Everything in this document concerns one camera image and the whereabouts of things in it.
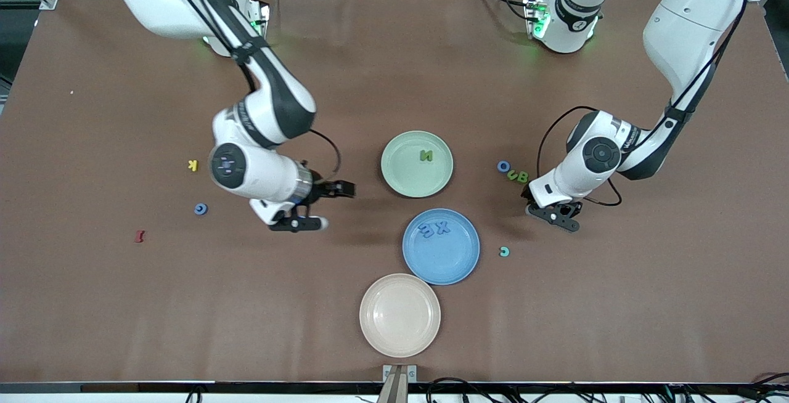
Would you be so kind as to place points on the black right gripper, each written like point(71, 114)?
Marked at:
point(321, 190)

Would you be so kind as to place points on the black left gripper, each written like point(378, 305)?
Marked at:
point(576, 211)

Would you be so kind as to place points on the green letter N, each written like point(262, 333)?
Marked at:
point(426, 156)

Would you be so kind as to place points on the blue plus sign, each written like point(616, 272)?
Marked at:
point(442, 227)

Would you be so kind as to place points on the blue letter m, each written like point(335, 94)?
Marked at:
point(426, 230)

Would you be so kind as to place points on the blue letter G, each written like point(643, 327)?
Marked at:
point(200, 209)

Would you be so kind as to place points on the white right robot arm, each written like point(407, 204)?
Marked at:
point(246, 172)

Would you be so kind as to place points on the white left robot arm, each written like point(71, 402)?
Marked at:
point(684, 15)

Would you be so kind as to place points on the blue letter O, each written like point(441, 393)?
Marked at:
point(500, 164)

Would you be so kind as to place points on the light green plate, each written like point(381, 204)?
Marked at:
point(407, 175)

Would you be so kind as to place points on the blue plate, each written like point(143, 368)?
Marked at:
point(441, 258)

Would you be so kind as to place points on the beige plate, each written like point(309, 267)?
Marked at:
point(399, 315)

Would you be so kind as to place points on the red letter I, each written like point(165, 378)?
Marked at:
point(139, 236)

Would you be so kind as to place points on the brown table cover sheet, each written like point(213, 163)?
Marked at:
point(123, 329)

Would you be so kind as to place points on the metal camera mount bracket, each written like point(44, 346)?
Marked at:
point(399, 384)

